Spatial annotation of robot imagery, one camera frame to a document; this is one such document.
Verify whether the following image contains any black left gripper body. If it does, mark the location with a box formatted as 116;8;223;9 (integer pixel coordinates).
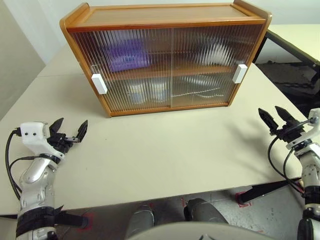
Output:
47;133;81;154

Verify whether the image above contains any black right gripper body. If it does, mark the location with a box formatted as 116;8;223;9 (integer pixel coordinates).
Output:
274;122;311;144

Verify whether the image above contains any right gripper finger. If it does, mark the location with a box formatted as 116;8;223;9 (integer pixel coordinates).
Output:
258;107;279;136
274;105;297;127

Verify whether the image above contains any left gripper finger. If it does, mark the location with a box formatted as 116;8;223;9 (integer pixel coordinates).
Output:
49;118;65;136
76;119;89;144

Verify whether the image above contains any white rectangular box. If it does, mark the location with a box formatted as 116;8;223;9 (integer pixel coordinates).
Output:
91;73;108;95

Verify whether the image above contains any white door handle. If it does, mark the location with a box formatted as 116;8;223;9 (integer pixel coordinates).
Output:
232;63;248;84

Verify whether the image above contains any ribbed glass sliding door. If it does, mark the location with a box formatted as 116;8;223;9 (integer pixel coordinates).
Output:
70;28;176;113
170;24;264;106

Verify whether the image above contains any white lidded jar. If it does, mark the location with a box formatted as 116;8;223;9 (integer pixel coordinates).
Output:
149;82;168;103
127;83;146;105

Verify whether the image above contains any purple tissue pack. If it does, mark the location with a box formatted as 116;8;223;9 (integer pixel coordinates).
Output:
106;39;149;73

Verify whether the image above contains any white plush with green hat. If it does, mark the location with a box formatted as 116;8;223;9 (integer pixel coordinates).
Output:
197;31;237;67

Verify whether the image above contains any wooden cabinet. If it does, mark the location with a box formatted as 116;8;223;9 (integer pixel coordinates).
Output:
59;0;273;118

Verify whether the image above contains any black table leg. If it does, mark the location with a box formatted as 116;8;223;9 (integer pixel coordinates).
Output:
238;178;304;205
54;209;91;229

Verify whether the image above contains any black metal bar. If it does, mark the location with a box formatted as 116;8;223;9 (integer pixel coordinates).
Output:
264;29;320;74

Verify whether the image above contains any grey rounded robot foot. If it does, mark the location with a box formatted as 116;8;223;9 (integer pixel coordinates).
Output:
184;198;228;224
126;204;156;236

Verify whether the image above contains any grey robot torso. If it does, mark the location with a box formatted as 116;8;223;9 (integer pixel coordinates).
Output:
124;221;266;240

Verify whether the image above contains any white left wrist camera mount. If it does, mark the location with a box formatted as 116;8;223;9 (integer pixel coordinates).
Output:
19;121;66;165

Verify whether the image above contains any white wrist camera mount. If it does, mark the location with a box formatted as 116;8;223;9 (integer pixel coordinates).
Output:
19;121;66;165
286;108;320;151

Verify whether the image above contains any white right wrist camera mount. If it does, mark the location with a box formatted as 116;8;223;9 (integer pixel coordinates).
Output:
286;108;320;151

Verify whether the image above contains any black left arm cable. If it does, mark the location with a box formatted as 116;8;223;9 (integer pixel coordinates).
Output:
5;127;51;201

